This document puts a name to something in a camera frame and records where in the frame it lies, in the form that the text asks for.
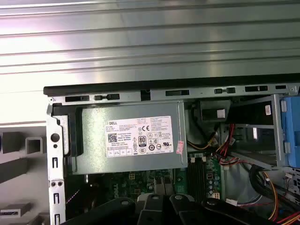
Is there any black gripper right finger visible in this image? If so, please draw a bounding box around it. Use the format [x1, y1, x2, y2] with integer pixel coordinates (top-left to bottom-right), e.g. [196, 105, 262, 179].
[169, 193, 285, 225]

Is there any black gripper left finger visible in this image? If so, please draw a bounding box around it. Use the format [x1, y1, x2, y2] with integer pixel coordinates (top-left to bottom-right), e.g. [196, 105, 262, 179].
[60, 193, 170, 225]

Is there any green motherboard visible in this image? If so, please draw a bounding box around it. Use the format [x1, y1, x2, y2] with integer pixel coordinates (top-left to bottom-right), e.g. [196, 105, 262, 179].
[85, 152, 225, 204]

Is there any black RAM slot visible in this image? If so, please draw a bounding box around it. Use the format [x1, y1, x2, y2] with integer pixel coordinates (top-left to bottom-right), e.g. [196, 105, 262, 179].
[192, 156, 198, 201]
[201, 156, 207, 201]
[187, 156, 193, 201]
[196, 156, 203, 201]

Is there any grey power supply unit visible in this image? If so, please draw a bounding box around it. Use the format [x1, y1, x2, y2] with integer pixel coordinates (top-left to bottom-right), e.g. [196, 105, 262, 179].
[71, 100, 188, 175]

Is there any black plastic housing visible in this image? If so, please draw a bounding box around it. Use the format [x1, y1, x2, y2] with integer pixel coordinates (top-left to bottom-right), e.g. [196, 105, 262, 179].
[198, 100, 232, 122]

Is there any metal drive cage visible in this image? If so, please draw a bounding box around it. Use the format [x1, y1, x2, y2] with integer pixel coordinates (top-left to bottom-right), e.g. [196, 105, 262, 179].
[220, 93, 285, 171]

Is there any grey parts rack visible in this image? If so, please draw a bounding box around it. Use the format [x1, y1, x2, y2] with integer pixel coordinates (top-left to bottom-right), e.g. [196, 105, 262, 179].
[0, 121, 50, 225]

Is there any black open PC case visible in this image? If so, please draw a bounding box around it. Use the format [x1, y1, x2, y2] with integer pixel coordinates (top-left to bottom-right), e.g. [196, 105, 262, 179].
[43, 74, 300, 225]

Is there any blue drive cage latch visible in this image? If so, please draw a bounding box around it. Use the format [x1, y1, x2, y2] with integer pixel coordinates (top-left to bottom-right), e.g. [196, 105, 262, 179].
[279, 96, 300, 168]

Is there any power supply wire bundle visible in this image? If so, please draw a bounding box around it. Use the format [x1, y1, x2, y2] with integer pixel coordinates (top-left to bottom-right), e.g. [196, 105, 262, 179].
[187, 123, 300, 225]

